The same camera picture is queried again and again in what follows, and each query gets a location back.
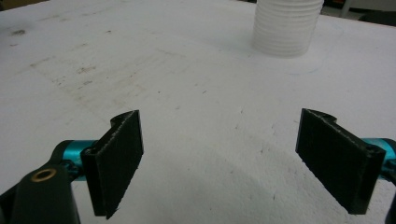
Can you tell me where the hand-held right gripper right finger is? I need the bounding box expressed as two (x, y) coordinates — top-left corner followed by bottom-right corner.
(295, 107), (387, 215)

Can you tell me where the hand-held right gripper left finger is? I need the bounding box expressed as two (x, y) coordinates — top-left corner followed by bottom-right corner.
(81, 109), (145, 220)

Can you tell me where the stack of white plastic cups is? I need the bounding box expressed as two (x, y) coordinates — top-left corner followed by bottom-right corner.
(251, 0), (325, 59)

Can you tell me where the white foam board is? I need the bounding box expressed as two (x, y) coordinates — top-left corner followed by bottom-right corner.
(0, 0), (396, 224)

